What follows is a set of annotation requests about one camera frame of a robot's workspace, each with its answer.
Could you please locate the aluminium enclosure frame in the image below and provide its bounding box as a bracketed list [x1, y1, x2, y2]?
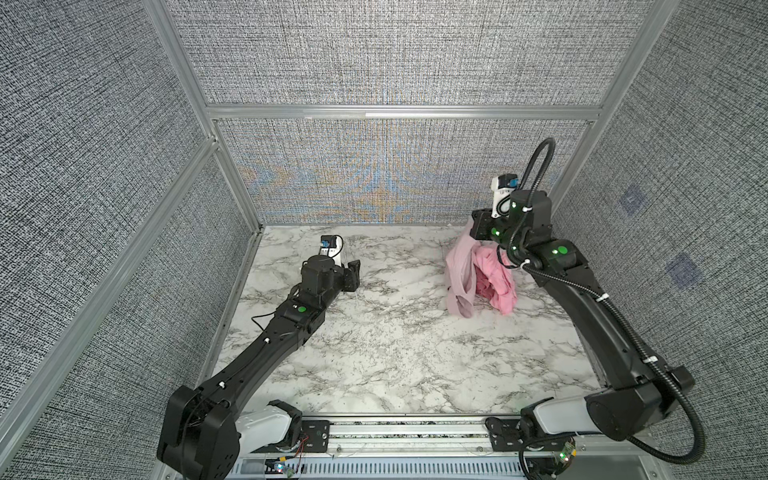
[0, 0, 683, 445]

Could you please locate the bright pink cloth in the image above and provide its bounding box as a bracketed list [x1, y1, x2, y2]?
[472, 245, 517, 315]

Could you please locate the pale mauve cloth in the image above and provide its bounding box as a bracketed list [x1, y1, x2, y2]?
[445, 218, 480, 318]

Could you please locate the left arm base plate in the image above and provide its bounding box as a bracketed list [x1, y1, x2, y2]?
[240, 420, 331, 456]

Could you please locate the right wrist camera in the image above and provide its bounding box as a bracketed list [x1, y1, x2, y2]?
[491, 173, 519, 218]

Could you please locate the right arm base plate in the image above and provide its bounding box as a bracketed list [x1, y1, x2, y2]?
[483, 416, 573, 453]

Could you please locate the aluminium front rail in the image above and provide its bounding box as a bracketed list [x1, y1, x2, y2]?
[149, 413, 673, 480]

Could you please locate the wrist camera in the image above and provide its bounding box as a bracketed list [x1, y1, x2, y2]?
[318, 234, 344, 266]
[491, 173, 519, 218]

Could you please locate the black corrugated cable conduit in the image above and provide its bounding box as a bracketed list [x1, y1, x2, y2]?
[495, 137, 707, 466]

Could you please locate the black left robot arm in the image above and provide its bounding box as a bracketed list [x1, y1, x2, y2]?
[157, 255, 360, 479]

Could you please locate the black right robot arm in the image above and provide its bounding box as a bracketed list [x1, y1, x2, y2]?
[470, 190, 705, 451]

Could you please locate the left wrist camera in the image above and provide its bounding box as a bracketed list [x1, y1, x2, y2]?
[318, 234, 344, 266]

